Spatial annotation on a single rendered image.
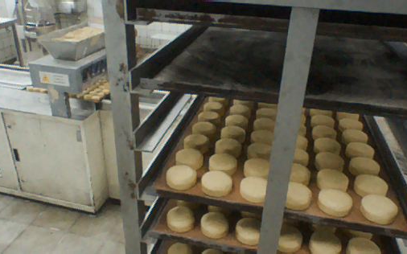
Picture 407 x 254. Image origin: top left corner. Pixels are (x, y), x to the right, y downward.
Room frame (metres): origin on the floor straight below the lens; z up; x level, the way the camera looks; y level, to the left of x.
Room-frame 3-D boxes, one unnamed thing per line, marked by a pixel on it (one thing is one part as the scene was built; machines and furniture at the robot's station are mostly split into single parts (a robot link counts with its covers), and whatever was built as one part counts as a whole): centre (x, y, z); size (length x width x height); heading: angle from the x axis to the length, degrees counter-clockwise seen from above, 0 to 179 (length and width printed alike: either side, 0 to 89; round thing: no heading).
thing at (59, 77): (2.35, 0.87, 1.01); 0.72 x 0.33 x 0.34; 166
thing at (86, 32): (2.35, 0.87, 1.28); 0.54 x 0.27 x 0.06; 166
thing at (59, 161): (2.46, 1.33, 0.42); 1.28 x 0.72 x 0.84; 76
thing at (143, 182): (0.75, 0.03, 1.50); 0.64 x 0.03 x 0.03; 169
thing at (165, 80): (0.70, -0.16, 1.68); 0.60 x 0.40 x 0.02; 169
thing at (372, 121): (0.67, -0.35, 1.50); 0.64 x 0.03 x 0.03; 169
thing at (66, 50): (2.35, 0.87, 1.25); 0.56 x 0.29 x 0.14; 166
